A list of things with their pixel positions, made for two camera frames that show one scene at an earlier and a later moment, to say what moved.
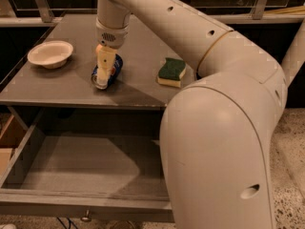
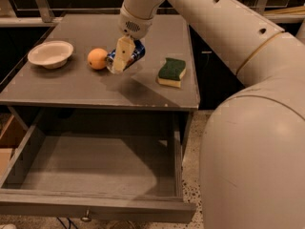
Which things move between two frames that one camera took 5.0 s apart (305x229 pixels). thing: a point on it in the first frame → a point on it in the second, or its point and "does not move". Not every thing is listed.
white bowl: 51,54 does not move
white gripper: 111,35 → 135,25
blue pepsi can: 116,71 → 137,53
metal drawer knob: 87,218 does not move
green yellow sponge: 172,72 does not move
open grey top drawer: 87,163 does not move
